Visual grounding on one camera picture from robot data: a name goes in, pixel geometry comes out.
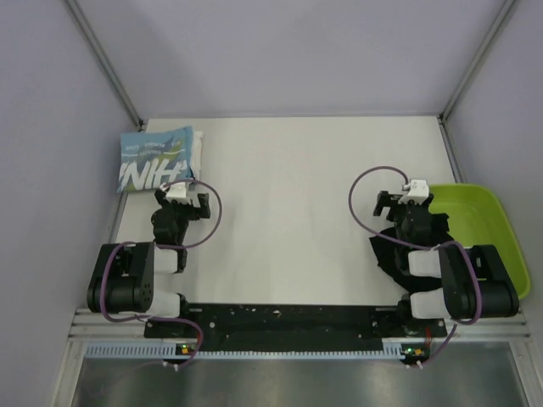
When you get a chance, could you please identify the black t shirt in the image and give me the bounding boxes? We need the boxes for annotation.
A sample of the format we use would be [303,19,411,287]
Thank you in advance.
[369,213,452,293]

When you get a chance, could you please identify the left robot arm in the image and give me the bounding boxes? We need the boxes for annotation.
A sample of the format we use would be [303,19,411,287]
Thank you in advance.
[87,184,210,337]

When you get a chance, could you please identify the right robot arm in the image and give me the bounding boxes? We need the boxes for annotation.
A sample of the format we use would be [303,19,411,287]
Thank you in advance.
[370,191,519,336]

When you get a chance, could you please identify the folded blue printed t shirt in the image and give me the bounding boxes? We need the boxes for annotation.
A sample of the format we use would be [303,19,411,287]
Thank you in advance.
[117,126,195,192]

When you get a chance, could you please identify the green plastic bin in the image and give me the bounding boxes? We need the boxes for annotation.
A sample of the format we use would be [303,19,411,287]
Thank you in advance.
[429,183,531,299]

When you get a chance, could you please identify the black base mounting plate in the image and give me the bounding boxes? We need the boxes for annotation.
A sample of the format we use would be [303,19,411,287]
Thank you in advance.
[143,302,449,352]

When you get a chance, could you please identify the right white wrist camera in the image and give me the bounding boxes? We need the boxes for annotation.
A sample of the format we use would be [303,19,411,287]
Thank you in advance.
[399,179,430,205]

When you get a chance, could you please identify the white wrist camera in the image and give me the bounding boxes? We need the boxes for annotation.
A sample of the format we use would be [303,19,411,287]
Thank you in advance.
[165,182,194,204]
[399,179,430,205]

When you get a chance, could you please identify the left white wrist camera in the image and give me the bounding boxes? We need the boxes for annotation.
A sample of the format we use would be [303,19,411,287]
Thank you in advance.
[165,182,194,204]

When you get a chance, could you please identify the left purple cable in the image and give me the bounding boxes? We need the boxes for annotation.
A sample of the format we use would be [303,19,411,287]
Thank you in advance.
[98,180,223,374]

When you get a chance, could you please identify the purple cable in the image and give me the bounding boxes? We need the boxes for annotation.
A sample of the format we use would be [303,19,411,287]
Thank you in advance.
[348,165,483,369]
[98,180,223,374]

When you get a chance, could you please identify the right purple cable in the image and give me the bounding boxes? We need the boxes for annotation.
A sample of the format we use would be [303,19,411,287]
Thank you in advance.
[348,165,483,369]

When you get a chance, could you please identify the light blue cable duct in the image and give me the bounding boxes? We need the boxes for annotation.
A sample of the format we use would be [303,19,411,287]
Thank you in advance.
[85,343,425,360]

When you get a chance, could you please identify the aluminium front rail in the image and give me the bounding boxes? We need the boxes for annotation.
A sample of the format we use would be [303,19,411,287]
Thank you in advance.
[68,309,531,342]

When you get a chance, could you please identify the left aluminium frame post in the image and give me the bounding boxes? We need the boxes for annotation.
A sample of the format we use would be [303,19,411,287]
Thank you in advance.
[63,0,144,131]

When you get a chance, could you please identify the aluminium frame post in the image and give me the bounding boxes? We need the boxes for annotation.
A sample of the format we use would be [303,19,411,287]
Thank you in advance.
[63,0,144,131]
[439,0,520,123]

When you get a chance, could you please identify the right aluminium frame post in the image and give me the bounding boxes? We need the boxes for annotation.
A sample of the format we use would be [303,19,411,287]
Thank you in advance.
[439,0,520,123]

